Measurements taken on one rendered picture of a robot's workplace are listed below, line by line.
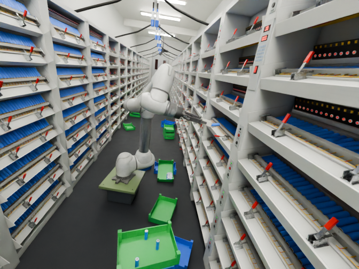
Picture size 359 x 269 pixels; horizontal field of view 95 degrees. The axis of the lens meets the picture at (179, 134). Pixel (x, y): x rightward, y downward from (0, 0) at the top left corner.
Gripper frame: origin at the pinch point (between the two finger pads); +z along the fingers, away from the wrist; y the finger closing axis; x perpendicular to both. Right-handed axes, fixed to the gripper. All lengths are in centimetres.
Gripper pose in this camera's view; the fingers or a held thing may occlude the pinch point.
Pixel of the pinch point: (205, 122)
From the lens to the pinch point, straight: 103.3
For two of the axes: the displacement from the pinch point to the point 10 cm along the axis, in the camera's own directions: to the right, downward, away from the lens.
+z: 9.3, 3.1, 2.0
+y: 0.8, 3.7, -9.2
